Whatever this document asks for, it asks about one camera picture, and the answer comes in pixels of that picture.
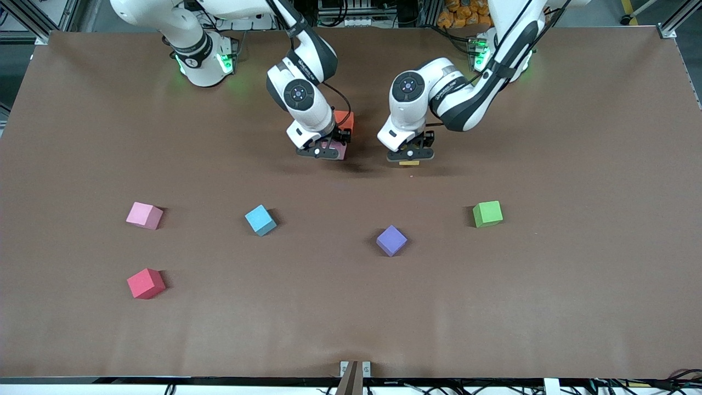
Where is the aluminium frame post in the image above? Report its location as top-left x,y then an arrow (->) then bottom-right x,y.
657,0 -> 702,40
10,0 -> 75,44

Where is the brown table cover sheet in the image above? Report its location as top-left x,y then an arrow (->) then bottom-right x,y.
0,27 -> 702,380

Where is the bag of orange items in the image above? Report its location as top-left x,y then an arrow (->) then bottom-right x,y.
437,0 -> 494,29

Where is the blue foam block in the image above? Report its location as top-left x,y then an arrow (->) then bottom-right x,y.
245,205 -> 278,237

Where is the red foam block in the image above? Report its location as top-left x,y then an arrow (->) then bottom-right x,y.
127,268 -> 166,300

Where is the green foam block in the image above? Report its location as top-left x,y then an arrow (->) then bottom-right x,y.
473,200 -> 504,228

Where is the metal table clamp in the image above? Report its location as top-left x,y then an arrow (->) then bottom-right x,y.
336,360 -> 371,395

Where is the white power strip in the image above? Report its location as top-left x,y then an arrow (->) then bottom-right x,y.
320,15 -> 386,29

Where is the purple foam block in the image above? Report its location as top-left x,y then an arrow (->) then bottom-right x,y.
376,224 -> 408,257

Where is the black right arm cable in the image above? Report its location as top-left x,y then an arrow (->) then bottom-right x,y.
263,0 -> 353,131

